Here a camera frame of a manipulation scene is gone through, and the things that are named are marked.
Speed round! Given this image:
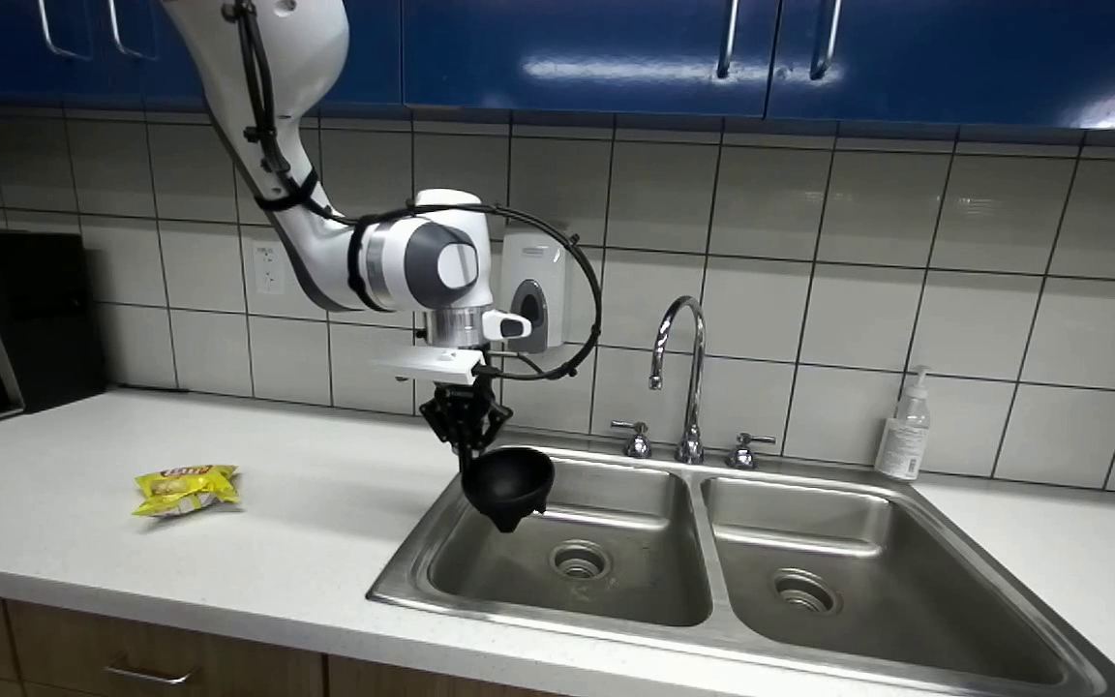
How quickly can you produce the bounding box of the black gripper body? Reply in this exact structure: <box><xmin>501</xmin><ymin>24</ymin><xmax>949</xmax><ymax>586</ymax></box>
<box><xmin>417</xmin><ymin>378</ymin><xmax>514</xmax><ymax>450</ymax></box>

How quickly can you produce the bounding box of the black bowl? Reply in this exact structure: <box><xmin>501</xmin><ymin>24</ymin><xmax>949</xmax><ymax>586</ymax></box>
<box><xmin>459</xmin><ymin>446</ymin><xmax>557</xmax><ymax>538</ymax></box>

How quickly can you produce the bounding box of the stainless steel double sink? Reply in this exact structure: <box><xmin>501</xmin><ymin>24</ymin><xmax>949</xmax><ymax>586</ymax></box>
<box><xmin>366</xmin><ymin>440</ymin><xmax>1115</xmax><ymax>697</ymax></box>

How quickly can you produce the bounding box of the chrome gooseneck faucet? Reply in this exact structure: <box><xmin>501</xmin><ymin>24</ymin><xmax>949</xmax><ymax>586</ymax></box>
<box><xmin>647</xmin><ymin>289</ymin><xmax>714</xmax><ymax>470</ymax></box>

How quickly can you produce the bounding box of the yellow chips bag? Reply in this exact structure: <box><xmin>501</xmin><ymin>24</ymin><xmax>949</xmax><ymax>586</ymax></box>
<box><xmin>131</xmin><ymin>462</ymin><xmax>247</xmax><ymax>523</ymax></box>

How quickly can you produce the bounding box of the clear pump soap bottle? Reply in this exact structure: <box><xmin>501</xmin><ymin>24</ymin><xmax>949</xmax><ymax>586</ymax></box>
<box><xmin>872</xmin><ymin>366</ymin><xmax>936</xmax><ymax>489</ymax></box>

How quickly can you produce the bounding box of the wooden base cabinet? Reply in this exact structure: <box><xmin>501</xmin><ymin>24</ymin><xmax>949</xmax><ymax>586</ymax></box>
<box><xmin>0</xmin><ymin>586</ymin><xmax>554</xmax><ymax>697</ymax></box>

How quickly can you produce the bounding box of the black coffee machine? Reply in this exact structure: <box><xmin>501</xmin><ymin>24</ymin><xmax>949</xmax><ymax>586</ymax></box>
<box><xmin>0</xmin><ymin>223</ymin><xmax>110</xmax><ymax>435</ymax></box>

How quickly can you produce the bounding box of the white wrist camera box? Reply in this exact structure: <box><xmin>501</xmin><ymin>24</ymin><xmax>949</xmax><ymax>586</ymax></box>
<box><xmin>388</xmin><ymin>346</ymin><xmax>492</xmax><ymax>392</ymax></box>

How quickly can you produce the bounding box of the chrome faucet handle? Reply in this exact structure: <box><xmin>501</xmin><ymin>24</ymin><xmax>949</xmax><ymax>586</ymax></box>
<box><xmin>608</xmin><ymin>418</ymin><xmax>653</xmax><ymax>462</ymax></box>
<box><xmin>726</xmin><ymin>431</ymin><xmax>777</xmax><ymax>474</ymax></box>

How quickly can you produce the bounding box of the white wall soap dispenser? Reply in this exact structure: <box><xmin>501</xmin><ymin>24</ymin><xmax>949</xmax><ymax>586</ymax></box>
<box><xmin>495</xmin><ymin>227</ymin><xmax>572</xmax><ymax>352</ymax></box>

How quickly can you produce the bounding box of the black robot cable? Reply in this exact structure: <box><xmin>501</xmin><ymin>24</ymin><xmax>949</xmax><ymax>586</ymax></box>
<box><xmin>222</xmin><ymin>0</ymin><xmax>608</xmax><ymax>388</ymax></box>

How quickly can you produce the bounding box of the white wall outlet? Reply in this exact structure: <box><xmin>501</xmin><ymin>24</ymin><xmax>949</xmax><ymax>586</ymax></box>
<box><xmin>240</xmin><ymin>236</ymin><xmax>292</xmax><ymax>312</ymax></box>

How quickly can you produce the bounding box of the silver drawer handle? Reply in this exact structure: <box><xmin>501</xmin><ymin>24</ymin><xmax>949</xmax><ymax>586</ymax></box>
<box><xmin>101</xmin><ymin>657</ymin><xmax>198</xmax><ymax>692</ymax></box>

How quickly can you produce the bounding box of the silver cabinet door handle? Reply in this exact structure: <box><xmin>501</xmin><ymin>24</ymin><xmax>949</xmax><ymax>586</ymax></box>
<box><xmin>30</xmin><ymin>0</ymin><xmax>87</xmax><ymax>67</ymax></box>
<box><xmin>810</xmin><ymin>0</ymin><xmax>847</xmax><ymax>84</ymax></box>
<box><xmin>101</xmin><ymin>0</ymin><xmax>160</xmax><ymax>67</ymax></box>
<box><xmin>714</xmin><ymin>0</ymin><xmax>745</xmax><ymax>84</ymax></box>

